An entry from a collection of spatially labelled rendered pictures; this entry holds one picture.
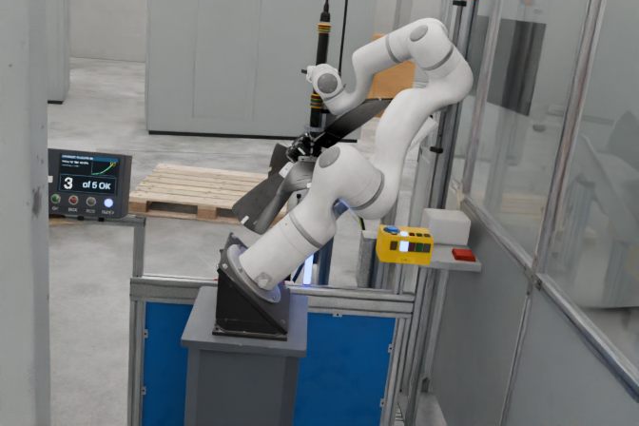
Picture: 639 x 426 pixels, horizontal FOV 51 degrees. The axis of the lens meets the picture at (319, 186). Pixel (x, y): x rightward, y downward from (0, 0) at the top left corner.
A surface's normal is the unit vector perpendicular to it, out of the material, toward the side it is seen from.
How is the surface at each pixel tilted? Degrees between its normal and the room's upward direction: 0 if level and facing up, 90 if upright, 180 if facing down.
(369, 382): 90
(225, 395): 90
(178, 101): 90
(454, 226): 90
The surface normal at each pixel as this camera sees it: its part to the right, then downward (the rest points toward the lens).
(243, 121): 0.27, 0.29
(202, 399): 0.00, 0.28
